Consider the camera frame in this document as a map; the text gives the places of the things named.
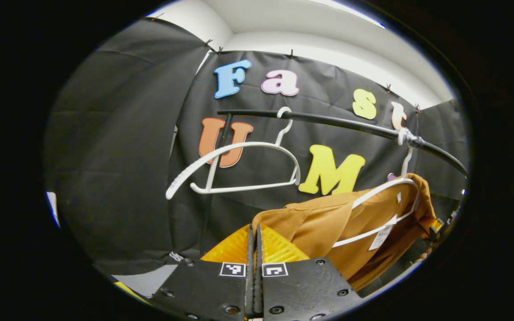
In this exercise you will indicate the white hanger with taped hook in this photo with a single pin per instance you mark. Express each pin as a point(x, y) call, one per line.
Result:
point(373, 189)

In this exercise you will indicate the black metal clothes rack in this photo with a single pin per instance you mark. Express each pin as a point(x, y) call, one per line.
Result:
point(328, 119)

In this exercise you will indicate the brown collared shirt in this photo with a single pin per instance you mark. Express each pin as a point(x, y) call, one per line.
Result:
point(319, 227)

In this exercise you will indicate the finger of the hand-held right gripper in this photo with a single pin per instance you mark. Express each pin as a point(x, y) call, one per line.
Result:
point(436, 226)

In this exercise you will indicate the black backdrop cloth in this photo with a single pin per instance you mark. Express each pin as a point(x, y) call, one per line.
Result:
point(114, 156)

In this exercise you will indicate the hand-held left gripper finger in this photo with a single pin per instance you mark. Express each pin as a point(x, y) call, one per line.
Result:
point(259, 249)
point(250, 249)

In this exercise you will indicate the white empty plastic hanger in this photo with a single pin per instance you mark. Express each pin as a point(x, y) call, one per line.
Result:
point(239, 144)

